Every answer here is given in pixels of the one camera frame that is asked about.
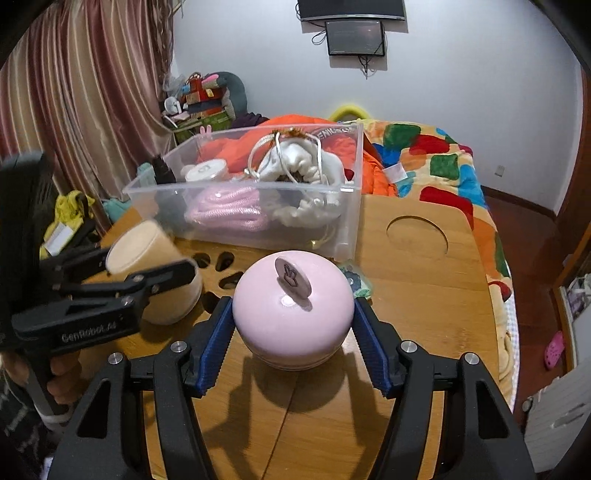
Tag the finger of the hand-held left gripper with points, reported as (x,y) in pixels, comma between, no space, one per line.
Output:
(152,277)
(78,263)

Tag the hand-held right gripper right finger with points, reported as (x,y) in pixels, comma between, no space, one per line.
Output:
(371,346)

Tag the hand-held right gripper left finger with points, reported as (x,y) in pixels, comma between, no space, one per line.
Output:
(214,341)

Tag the cream cylinder container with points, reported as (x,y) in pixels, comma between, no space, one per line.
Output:
(138,244)

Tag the pink round jar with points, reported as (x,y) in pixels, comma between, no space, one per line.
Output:
(277,323)

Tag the clear plastic storage box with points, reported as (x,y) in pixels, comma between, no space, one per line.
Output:
(152,198)

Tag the green bottle with black cap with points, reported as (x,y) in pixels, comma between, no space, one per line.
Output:
(162,171)

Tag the white round cream jar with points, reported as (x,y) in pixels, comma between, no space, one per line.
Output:
(205,170)

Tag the gold ribbon bow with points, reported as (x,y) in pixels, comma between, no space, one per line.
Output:
(291,132)

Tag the person's left forearm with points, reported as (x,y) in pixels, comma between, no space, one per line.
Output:
(23,420)

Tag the person's left hand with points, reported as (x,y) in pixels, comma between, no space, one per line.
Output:
(62,383)

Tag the yellow cloth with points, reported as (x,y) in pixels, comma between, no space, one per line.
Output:
(69,207)

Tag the wooden desk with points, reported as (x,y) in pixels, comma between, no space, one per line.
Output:
(415,300)

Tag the small teal patterned item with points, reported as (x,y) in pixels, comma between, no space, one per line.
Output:
(358,284)

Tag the pink bunny figure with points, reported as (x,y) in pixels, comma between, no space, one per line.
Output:
(205,131)

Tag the green patterned box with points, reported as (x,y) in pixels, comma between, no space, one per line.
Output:
(203,127)

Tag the orange down jacket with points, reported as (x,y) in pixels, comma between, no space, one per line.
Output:
(374,175)

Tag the striped pink curtain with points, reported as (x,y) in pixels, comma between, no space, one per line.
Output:
(83,92)

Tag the pink slipper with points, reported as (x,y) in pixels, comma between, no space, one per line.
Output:
(554,350)

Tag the dark purple clothing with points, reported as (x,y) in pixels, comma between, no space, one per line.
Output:
(249,121)

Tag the pile of toys and boxes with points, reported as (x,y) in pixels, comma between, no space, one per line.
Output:
(196,94)

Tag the colourful patchwork blanket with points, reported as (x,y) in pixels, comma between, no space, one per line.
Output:
(438,161)

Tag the yellow green pillow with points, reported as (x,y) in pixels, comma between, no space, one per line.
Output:
(348,111)

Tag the small black wall monitor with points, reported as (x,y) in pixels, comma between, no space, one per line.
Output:
(354,38)

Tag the black wall television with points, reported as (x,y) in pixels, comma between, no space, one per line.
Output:
(351,9)

